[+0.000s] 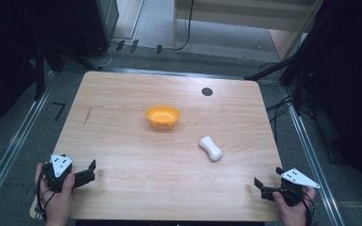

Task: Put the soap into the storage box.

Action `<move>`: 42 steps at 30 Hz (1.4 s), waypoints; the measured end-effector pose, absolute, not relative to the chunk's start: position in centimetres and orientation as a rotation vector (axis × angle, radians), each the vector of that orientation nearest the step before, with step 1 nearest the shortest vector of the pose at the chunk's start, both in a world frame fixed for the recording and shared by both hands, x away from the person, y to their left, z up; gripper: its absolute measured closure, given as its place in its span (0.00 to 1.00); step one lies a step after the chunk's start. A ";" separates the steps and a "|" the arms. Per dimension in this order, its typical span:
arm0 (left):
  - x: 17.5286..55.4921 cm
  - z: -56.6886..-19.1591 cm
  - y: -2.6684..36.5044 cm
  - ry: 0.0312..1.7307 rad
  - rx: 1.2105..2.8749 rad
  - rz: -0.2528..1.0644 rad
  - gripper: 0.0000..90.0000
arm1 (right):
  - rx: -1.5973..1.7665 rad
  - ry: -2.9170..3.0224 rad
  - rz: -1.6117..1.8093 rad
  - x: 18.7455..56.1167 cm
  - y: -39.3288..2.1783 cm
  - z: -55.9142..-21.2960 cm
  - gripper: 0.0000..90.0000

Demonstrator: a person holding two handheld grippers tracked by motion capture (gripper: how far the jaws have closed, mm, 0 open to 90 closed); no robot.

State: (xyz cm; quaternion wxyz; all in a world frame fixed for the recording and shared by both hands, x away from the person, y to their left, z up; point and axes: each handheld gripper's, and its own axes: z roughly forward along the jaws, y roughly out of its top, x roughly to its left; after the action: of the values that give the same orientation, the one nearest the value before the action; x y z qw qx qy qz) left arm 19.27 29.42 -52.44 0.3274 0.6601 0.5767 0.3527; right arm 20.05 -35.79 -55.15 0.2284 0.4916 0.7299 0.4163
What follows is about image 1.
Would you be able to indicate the person's left hand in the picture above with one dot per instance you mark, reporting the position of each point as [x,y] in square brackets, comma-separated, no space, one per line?
[58,204]

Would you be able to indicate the metal floor rail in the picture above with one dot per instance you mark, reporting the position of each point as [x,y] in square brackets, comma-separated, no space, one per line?
[314,163]
[9,150]

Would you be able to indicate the orange plastic bowl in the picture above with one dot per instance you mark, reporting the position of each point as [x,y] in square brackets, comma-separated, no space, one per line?
[162,116]

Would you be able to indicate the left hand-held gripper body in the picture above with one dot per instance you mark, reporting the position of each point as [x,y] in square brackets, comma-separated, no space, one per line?
[56,180]

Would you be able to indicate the person's right hand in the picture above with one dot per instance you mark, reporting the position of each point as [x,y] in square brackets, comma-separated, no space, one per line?
[292,212]

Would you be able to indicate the white bone-shaped soap bar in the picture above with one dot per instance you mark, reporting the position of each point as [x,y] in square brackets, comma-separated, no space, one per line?
[210,148]

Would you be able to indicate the black round table grommet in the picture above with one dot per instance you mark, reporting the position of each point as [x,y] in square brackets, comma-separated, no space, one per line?
[207,91]

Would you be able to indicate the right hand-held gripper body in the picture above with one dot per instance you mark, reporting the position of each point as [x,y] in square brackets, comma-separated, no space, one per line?
[292,185]

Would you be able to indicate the white furniture panel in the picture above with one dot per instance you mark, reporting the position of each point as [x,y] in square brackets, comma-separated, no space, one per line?
[232,15]

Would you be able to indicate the black metal stand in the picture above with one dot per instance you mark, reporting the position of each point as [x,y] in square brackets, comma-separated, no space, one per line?
[39,72]
[297,78]

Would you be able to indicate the dark cabinet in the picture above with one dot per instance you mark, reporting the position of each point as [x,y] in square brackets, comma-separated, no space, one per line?
[97,25]

